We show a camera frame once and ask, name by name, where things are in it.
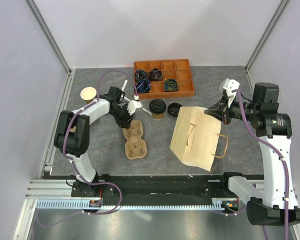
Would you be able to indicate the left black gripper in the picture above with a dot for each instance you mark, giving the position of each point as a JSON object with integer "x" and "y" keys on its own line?
{"x": 124, "y": 123}

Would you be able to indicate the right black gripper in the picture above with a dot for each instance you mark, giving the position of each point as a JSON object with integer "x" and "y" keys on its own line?
{"x": 222, "y": 114}

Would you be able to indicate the white straw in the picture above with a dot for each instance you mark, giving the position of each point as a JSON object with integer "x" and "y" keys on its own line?
{"x": 145, "y": 110}
{"x": 124, "y": 85}

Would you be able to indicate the cardboard cup carrier tray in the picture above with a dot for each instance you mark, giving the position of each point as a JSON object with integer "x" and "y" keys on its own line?
{"x": 135, "y": 147}

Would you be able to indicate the brown paper cup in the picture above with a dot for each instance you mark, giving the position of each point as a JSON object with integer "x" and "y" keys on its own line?
{"x": 88, "y": 94}
{"x": 157, "y": 115}

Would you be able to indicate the kraft paper bag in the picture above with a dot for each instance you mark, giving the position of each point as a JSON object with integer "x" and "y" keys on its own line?
{"x": 195, "y": 138}

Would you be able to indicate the black cup lid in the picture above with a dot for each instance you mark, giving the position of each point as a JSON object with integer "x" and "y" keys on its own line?
{"x": 173, "y": 109}
{"x": 157, "y": 105}

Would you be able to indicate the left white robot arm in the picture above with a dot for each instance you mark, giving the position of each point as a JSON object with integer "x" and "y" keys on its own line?
{"x": 72, "y": 135}

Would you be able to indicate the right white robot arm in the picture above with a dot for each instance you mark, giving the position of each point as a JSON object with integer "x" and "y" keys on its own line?
{"x": 277, "y": 204}

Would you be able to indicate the blue striped item in tray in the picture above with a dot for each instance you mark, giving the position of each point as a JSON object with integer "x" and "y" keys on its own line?
{"x": 143, "y": 86}

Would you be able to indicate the dark item in tray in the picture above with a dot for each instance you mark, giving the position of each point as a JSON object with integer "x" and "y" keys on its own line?
{"x": 140, "y": 75}

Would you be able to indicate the blue yellow item in tray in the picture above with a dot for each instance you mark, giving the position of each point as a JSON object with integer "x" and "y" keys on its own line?
{"x": 170, "y": 85}

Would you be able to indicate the orange compartment tray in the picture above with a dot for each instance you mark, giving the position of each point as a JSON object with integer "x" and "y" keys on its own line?
{"x": 176, "y": 69}

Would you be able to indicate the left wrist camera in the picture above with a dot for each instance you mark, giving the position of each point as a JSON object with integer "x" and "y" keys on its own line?
{"x": 133, "y": 105}

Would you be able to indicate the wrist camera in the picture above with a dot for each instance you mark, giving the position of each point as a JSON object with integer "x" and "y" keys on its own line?
{"x": 133, "y": 105}
{"x": 229, "y": 86}

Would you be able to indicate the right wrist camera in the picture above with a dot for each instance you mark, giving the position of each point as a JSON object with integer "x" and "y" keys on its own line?
{"x": 229, "y": 86}

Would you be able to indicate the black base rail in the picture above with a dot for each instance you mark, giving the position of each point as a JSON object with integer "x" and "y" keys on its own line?
{"x": 204, "y": 186}

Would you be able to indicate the grey cable duct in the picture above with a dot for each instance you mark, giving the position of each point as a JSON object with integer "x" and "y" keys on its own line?
{"x": 80, "y": 204}

